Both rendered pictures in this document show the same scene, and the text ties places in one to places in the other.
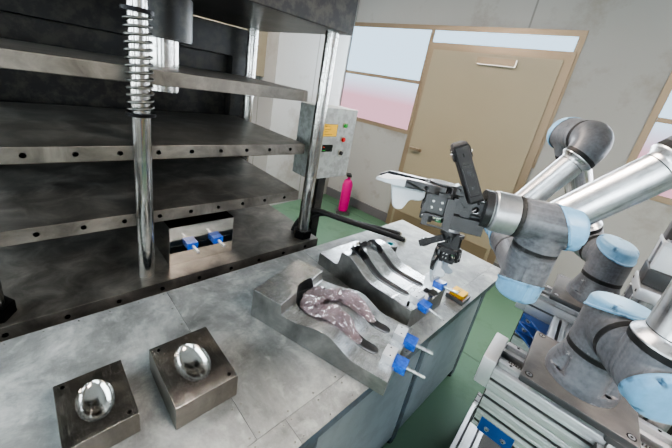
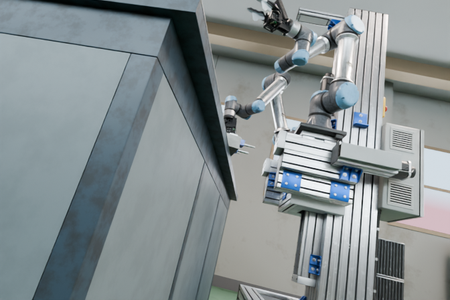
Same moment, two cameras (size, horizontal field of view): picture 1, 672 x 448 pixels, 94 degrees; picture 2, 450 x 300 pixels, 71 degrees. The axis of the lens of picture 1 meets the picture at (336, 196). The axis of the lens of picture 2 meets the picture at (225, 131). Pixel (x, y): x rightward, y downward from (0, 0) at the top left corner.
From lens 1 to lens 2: 138 cm
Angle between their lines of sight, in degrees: 52
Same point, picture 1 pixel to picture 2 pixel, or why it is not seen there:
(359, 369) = not seen: hidden behind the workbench
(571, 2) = (226, 90)
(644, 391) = (343, 88)
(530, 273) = (305, 46)
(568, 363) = (314, 119)
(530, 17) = not seen: hidden behind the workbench
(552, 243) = (309, 35)
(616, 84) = (253, 134)
